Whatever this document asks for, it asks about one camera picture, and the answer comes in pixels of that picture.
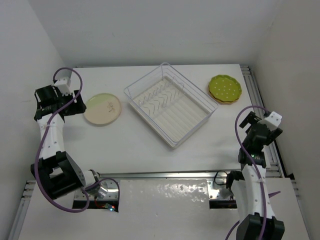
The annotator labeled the cream and green plate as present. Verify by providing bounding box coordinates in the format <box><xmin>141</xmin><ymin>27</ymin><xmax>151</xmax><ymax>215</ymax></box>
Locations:
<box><xmin>83</xmin><ymin>93</ymin><xmax>122</xmax><ymax>126</ymax></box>

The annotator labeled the yellow dotted plate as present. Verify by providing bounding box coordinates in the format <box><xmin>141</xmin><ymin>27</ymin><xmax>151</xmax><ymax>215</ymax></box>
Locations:
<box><xmin>208</xmin><ymin>88</ymin><xmax>242</xmax><ymax>105</ymax></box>

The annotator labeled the green dotted plate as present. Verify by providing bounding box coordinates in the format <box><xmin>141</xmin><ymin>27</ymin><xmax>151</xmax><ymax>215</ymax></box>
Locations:
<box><xmin>208</xmin><ymin>74</ymin><xmax>242</xmax><ymax>91</ymax></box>

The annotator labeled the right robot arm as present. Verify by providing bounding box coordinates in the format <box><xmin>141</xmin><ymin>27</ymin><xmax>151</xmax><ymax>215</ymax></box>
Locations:
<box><xmin>226</xmin><ymin>111</ymin><xmax>285</xmax><ymax>240</ymax></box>

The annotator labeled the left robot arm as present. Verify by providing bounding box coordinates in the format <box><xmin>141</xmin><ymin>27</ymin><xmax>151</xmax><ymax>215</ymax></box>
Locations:
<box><xmin>34</xmin><ymin>82</ymin><xmax>99</xmax><ymax>200</ymax></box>

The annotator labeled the white front cover board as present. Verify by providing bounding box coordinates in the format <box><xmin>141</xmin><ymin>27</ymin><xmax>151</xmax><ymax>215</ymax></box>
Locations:
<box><xmin>18</xmin><ymin>177</ymin><xmax>311</xmax><ymax>240</ymax></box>

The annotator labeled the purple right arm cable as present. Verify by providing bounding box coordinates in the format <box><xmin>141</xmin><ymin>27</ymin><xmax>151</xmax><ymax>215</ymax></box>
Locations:
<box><xmin>224</xmin><ymin>105</ymin><xmax>281</xmax><ymax>240</ymax></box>

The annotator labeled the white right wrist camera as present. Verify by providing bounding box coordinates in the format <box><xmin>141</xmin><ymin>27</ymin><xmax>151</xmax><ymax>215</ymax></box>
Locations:
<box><xmin>263</xmin><ymin>111</ymin><xmax>282</xmax><ymax>131</ymax></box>

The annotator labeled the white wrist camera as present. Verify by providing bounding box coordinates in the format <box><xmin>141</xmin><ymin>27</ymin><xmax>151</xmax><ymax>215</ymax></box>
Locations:
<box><xmin>53</xmin><ymin>77</ymin><xmax>72</xmax><ymax>96</ymax></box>
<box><xmin>263</xmin><ymin>111</ymin><xmax>282</xmax><ymax>131</ymax></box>

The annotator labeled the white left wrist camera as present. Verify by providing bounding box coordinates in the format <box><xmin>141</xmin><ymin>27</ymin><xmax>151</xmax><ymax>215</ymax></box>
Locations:
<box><xmin>53</xmin><ymin>77</ymin><xmax>72</xmax><ymax>96</ymax></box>

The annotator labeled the white wire dish rack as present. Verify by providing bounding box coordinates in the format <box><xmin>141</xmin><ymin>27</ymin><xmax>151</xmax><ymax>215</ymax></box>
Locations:
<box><xmin>123</xmin><ymin>62</ymin><xmax>220</xmax><ymax>148</ymax></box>

